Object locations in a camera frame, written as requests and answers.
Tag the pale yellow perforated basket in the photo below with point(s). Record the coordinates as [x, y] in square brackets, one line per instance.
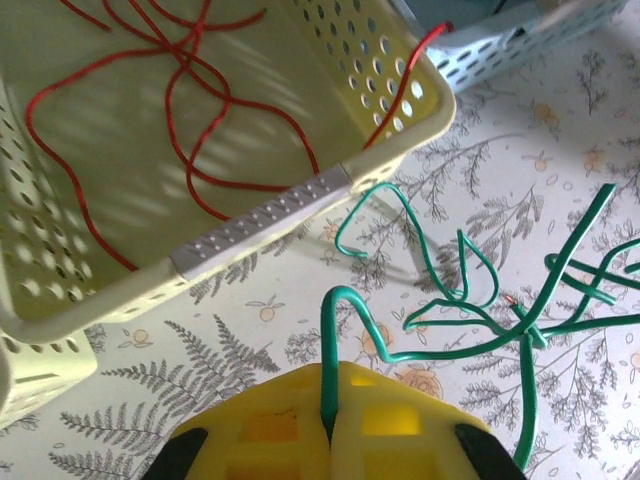
[30, 370]
[125, 165]

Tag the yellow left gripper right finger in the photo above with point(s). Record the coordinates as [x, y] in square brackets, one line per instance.
[400, 425]

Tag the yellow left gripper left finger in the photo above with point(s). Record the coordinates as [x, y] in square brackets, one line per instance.
[260, 420]

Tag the light blue perforated basket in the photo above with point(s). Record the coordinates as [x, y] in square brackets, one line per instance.
[480, 55]

